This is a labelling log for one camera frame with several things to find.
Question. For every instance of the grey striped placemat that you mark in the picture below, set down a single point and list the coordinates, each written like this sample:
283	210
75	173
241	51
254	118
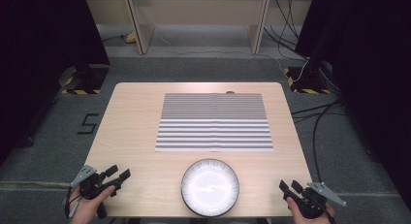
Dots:
213	133

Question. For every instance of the yellow object under desk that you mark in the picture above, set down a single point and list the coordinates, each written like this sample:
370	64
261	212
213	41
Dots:
131	38

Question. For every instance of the person's left hand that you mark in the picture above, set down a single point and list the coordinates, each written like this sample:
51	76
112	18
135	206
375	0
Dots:
84	211

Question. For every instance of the stand base with striped tape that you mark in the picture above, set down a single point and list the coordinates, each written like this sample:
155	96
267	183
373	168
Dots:
307	83
85	81

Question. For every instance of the person's right hand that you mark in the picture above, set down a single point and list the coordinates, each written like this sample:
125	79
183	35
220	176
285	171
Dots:
303	220

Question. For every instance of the dark curtain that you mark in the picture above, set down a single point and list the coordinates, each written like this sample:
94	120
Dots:
371	72
38	56

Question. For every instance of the white plate with dark rim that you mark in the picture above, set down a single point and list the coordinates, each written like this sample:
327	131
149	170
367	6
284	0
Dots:
210	187

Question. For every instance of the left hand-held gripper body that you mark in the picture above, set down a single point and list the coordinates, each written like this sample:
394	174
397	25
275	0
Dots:
92	184

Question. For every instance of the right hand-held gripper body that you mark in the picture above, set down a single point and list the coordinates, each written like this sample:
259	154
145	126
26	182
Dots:
311	201

